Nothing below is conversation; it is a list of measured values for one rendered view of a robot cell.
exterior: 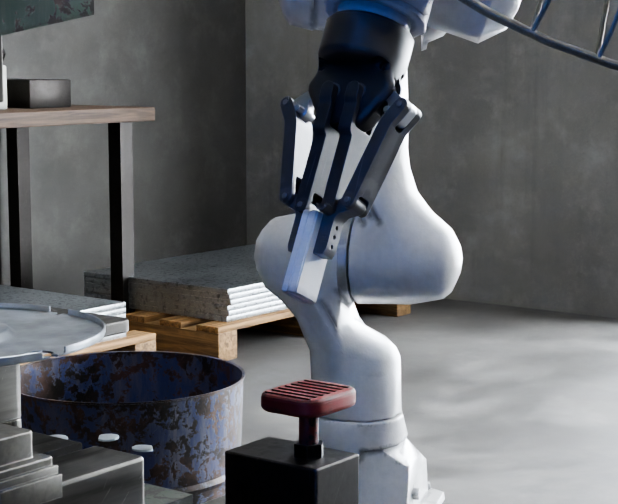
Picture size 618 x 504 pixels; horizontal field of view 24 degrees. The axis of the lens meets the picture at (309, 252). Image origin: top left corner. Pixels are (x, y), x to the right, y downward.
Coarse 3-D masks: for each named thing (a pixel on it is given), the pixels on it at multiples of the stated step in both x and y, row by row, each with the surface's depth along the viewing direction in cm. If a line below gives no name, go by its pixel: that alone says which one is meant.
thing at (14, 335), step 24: (0, 312) 141; (24, 312) 141; (48, 312) 141; (72, 312) 139; (0, 336) 127; (24, 336) 129; (48, 336) 129; (72, 336) 129; (96, 336) 126; (0, 360) 117; (24, 360) 118
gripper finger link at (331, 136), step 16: (320, 96) 119; (336, 96) 119; (320, 112) 119; (320, 128) 118; (320, 144) 118; (336, 144) 119; (320, 160) 118; (304, 176) 118; (320, 176) 118; (304, 192) 117; (320, 192) 118; (304, 208) 117
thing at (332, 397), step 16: (288, 384) 120; (304, 384) 120; (320, 384) 119; (336, 384) 119; (272, 400) 116; (288, 400) 115; (304, 400) 114; (320, 400) 115; (336, 400) 116; (352, 400) 118; (304, 416) 114; (320, 416) 115; (304, 432) 118
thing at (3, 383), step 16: (112, 320) 138; (128, 320) 138; (0, 368) 128; (16, 368) 130; (0, 384) 128; (16, 384) 130; (0, 400) 129; (16, 400) 130; (0, 416) 129; (16, 416) 130
